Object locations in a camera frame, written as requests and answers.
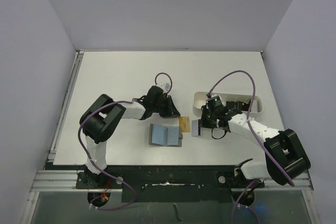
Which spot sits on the stack of dark cards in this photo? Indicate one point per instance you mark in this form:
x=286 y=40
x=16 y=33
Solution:
x=237 y=105

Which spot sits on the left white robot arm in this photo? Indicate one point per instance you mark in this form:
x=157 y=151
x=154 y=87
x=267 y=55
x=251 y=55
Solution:
x=99 y=122

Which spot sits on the white magnetic stripe card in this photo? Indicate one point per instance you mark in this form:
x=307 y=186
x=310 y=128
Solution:
x=196 y=128

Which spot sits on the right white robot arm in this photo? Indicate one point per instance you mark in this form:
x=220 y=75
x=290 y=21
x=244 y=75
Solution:
x=285 y=157

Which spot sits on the grey blue card holder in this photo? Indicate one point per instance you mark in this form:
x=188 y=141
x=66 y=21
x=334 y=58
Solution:
x=169 y=136

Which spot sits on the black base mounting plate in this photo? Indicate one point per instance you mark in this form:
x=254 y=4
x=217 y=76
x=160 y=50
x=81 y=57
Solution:
x=165 y=184

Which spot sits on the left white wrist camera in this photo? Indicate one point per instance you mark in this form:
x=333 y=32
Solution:
x=165 y=87

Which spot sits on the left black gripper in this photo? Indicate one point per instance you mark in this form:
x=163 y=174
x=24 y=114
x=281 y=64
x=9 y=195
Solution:
x=170 y=111

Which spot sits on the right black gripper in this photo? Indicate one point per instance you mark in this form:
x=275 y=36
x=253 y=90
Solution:
x=207 y=120

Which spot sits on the gold VIP card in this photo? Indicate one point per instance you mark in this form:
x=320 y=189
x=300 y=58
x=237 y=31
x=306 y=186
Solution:
x=184 y=123

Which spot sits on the white plastic tray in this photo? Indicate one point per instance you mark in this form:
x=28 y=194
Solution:
x=201 y=97

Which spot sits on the left aluminium rail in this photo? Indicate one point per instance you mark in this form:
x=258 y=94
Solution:
x=65 y=104

